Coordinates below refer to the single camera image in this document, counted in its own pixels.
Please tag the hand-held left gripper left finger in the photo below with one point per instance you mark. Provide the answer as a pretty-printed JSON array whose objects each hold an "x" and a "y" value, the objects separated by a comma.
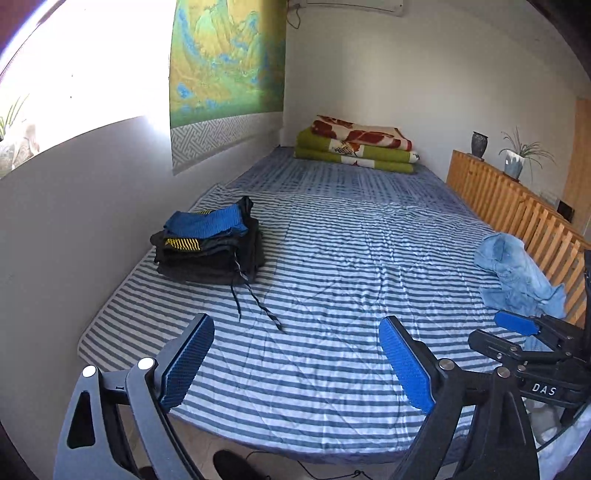
[{"x": 184, "y": 364}]

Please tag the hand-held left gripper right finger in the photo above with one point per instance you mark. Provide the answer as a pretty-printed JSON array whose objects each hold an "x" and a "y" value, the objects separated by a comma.
[{"x": 406, "y": 364}]

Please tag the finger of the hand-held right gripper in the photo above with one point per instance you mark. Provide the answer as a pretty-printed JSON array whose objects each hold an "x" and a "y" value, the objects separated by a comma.
[
  {"x": 517, "y": 323},
  {"x": 489, "y": 344}
]

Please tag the light blue cloth garment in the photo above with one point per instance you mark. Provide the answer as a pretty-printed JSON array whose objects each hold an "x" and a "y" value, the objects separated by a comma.
[{"x": 512, "y": 272}]

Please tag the blue striped underwear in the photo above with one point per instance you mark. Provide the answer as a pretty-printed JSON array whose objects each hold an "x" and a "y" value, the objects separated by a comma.
[{"x": 203, "y": 224}]

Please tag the stack of dark folded clothes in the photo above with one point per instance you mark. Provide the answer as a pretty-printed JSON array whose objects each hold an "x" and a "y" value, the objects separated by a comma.
[{"x": 207, "y": 267}]

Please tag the blue white striped bed sheet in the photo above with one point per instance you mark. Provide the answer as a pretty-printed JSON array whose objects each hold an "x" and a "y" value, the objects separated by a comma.
[{"x": 346, "y": 277}]

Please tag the person's black shoe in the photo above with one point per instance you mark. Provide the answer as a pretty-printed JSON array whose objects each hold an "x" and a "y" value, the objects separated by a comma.
[{"x": 240, "y": 466}]

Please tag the black yellow-banded underwear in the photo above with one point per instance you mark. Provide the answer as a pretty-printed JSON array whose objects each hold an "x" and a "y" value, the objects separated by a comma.
[{"x": 184, "y": 243}]

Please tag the small black box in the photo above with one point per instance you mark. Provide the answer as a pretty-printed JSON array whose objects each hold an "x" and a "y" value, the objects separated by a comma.
[{"x": 565, "y": 210}]

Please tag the wooden slatted cabinet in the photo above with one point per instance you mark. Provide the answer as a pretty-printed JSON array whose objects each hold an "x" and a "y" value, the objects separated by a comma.
[{"x": 498, "y": 194}]

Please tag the potted plant in white pot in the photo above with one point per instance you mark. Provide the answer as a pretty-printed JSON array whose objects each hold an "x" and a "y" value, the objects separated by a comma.
[{"x": 512, "y": 164}]

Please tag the wooden door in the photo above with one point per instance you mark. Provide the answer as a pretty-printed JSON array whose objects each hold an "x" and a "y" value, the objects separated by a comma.
[{"x": 579, "y": 161}]

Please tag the dark ceramic vase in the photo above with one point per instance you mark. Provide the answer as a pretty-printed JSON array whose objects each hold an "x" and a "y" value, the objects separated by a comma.
[{"x": 479, "y": 145}]

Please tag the folded green patterned blanket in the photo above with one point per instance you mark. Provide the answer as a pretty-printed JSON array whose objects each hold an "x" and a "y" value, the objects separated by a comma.
[{"x": 351, "y": 152}]

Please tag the bright window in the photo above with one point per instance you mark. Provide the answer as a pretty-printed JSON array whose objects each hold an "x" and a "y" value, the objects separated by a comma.
[{"x": 92, "y": 69}]

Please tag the white air conditioner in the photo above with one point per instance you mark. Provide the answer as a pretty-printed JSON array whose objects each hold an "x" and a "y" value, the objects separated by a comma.
[{"x": 351, "y": 4}]

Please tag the landscape wall scroll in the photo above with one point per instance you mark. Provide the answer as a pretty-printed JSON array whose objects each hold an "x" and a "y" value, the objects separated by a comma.
[{"x": 221, "y": 69}]

